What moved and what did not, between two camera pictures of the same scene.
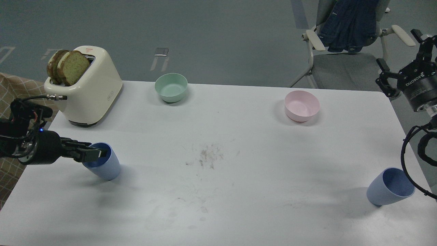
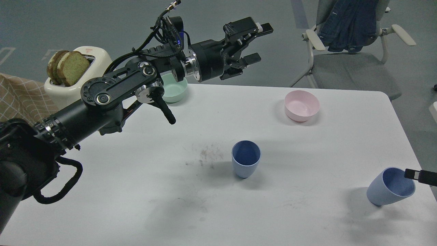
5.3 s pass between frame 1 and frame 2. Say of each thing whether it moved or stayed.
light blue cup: stayed
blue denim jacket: stayed
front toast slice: stayed
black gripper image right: moved
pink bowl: stayed
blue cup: moved
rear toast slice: stayed
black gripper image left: moved
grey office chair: stayed
